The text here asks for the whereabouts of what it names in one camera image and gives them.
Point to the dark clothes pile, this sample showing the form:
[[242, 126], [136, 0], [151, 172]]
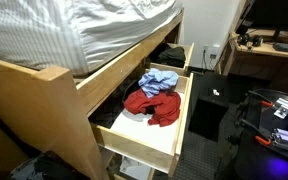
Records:
[[50, 168]]

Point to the mattress with white striped sheet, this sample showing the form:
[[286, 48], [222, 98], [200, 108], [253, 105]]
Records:
[[67, 26]]

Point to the black headphones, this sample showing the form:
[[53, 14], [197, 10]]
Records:
[[242, 38]]

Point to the white paper sheet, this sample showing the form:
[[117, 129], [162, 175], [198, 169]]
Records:
[[134, 168]]

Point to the black speaker box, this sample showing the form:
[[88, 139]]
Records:
[[207, 113]]

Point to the wooden drawer with white liner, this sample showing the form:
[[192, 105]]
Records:
[[134, 148]]

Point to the low wooden drawer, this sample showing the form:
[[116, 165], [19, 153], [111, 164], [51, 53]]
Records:
[[106, 156]]

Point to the light blue shirt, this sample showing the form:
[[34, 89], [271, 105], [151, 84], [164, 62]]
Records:
[[157, 81]]

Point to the black garment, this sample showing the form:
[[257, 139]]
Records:
[[174, 56]]

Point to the black computer monitor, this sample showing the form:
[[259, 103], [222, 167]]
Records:
[[277, 13]]

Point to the white wall outlet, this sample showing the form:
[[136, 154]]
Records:
[[213, 51]]

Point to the wooden bed frame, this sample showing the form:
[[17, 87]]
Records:
[[34, 106]]

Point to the red shirt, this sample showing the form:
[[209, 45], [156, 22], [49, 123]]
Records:
[[165, 106]]

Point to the wooden desk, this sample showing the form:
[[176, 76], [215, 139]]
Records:
[[264, 49]]

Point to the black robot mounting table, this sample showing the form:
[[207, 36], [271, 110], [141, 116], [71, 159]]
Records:
[[257, 160]]

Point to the black clothes beside red shirt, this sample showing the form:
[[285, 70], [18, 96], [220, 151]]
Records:
[[107, 111]]

